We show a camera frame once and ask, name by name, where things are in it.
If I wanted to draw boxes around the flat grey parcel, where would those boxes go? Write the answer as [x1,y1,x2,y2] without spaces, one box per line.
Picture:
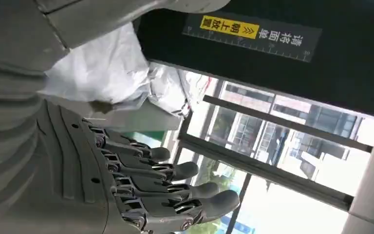
[85,99,182,133]

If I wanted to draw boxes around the dark window frame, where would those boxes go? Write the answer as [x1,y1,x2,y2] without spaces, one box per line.
[161,77,374,234]

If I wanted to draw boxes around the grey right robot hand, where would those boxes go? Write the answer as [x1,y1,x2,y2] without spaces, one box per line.
[0,0,241,234]

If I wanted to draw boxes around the ribbed grey right arm sleeve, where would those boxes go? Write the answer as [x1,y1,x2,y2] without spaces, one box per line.
[0,59,47,228]

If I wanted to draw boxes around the green plastic crate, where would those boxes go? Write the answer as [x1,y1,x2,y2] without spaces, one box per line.
[122,130,166,150]

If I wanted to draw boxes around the grey-white wrinkled parcel bag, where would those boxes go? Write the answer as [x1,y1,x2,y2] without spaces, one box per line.
[148,62,214,117]

